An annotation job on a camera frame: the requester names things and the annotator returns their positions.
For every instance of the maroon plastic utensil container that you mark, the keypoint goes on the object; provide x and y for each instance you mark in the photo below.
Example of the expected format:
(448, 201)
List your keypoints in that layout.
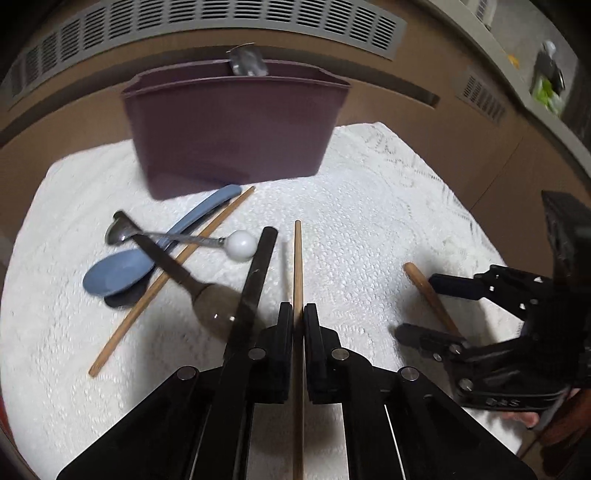
(231, 134)

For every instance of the small grey vent grille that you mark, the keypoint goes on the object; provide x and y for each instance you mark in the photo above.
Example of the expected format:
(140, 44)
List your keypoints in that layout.
(482, 98)

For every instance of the white lace tablecloth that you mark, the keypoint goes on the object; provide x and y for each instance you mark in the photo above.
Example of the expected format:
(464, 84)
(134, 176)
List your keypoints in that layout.
(369, 221)

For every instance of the wooden chopstick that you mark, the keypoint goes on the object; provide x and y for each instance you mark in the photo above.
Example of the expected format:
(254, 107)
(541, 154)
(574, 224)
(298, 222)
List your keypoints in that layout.
(134, 314)
(298, 258)

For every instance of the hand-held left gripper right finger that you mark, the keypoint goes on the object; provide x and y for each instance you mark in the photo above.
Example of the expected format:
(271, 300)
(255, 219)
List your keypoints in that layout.
(311, 350)

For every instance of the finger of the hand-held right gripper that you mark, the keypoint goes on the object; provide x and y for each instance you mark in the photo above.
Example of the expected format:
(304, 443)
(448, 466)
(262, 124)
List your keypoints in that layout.
(425, 339)
(455, 285)

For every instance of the shiny silver metal utensil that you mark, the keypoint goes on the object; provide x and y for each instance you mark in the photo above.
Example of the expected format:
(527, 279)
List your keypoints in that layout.
(247, 62)

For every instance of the green item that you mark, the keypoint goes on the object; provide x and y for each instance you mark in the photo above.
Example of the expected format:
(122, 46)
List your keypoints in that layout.
(547, 94)

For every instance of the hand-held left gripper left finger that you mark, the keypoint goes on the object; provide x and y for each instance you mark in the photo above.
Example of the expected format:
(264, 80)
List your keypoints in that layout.
(284, 350)

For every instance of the blue plastic spoon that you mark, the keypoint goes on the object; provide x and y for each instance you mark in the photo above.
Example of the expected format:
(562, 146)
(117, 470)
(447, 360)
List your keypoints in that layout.
(115, 274)

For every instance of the white kitchen countertop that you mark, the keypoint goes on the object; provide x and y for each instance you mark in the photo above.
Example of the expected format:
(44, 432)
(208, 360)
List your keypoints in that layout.
(508, 41)

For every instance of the long grey vent grille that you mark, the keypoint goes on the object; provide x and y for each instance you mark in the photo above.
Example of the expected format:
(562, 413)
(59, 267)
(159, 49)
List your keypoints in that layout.
(138, 23)

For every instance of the person's right hand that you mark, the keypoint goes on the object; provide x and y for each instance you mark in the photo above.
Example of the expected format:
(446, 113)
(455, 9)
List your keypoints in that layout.
(524, 418)

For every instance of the metal spoon with white ball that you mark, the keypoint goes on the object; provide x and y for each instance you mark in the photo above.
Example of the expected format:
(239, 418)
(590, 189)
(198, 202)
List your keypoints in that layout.
(240, 244)

